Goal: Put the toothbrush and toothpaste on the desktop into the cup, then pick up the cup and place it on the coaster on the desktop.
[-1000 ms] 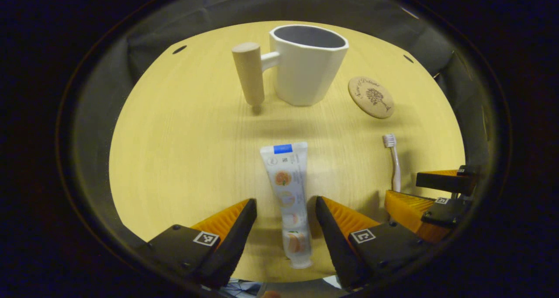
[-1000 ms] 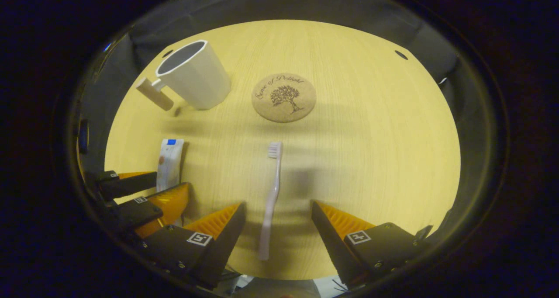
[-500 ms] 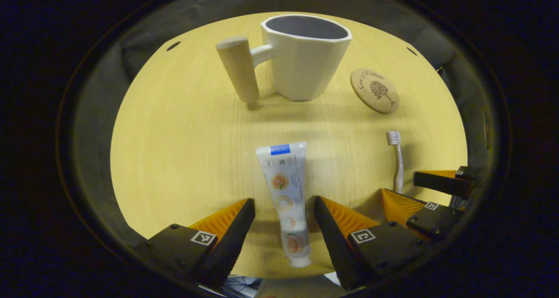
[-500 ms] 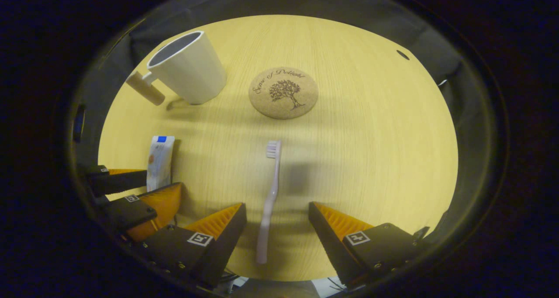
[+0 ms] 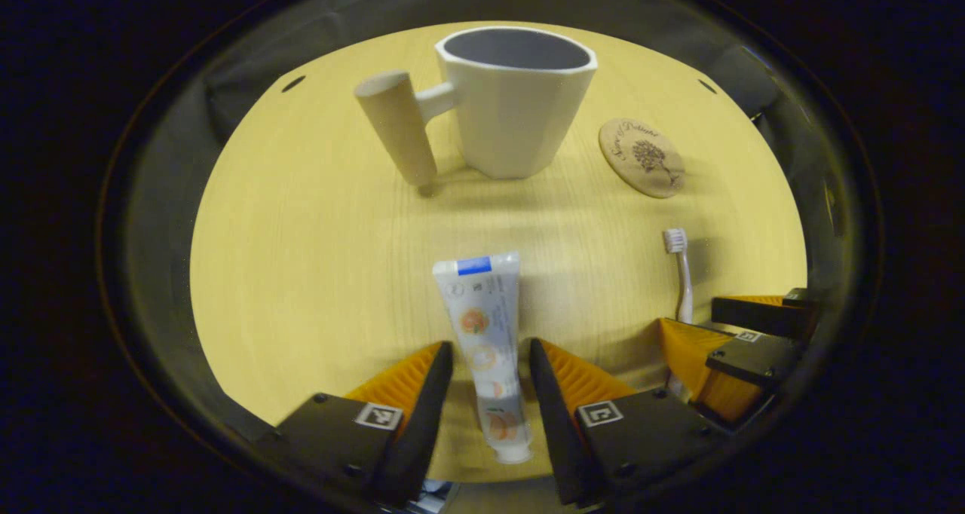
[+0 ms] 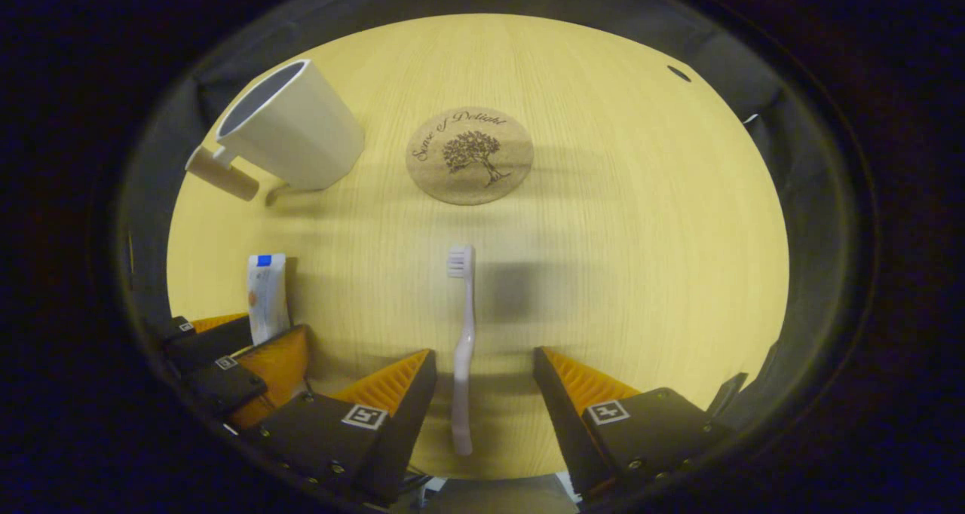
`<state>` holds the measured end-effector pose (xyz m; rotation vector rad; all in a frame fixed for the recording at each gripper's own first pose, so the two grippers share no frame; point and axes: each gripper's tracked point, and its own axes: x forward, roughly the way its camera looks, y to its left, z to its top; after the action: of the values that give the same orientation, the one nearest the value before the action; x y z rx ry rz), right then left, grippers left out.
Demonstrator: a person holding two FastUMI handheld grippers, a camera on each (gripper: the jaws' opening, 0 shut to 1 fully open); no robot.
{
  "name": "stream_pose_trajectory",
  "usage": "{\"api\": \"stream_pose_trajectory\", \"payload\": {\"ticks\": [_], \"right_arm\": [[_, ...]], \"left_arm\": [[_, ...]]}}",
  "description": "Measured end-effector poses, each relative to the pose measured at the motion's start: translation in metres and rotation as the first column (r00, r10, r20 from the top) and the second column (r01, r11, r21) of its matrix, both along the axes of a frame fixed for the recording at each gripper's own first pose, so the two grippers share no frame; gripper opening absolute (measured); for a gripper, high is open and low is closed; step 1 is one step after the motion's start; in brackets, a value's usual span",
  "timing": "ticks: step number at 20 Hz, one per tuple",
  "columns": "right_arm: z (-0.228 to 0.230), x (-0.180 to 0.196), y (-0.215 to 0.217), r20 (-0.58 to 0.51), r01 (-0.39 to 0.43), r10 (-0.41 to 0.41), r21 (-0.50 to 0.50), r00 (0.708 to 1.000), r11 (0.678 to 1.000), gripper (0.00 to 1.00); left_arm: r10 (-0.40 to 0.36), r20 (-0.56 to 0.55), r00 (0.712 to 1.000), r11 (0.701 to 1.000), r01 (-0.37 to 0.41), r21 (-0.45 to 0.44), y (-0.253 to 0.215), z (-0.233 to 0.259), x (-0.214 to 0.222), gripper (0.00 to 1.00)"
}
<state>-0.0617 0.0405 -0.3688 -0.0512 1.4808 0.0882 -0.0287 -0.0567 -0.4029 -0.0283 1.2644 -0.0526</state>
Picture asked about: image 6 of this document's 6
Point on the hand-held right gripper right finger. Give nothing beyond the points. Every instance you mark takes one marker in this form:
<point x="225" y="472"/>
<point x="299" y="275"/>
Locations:
<point x="562" y="416"/>

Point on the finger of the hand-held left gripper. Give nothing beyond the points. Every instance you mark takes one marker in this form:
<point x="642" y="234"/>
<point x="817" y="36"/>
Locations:
<point x="256" y="382"/>
<point x="207" y="344"/>

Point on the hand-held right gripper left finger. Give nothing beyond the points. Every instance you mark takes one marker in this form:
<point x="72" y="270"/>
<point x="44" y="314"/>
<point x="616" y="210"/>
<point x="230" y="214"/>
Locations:
<point x="411" y="423"/>

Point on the white toothpaste tube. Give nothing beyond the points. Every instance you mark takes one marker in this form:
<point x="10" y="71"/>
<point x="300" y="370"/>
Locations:
<point x="268" y="303"/>

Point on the white toothbrush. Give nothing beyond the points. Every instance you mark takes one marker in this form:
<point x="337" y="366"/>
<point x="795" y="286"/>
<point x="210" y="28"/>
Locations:
<point x="462" y="363"/>

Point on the white cup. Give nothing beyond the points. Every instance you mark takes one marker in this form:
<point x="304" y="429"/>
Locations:
<point x="301" y="137"/>

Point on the round cork coaster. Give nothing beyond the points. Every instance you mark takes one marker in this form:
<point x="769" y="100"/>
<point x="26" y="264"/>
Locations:
<point x="467" y="178"/>

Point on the wooden desktop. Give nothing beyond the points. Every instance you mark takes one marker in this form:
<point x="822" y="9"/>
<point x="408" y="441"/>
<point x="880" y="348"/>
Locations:
<point x="641" y="258"/>

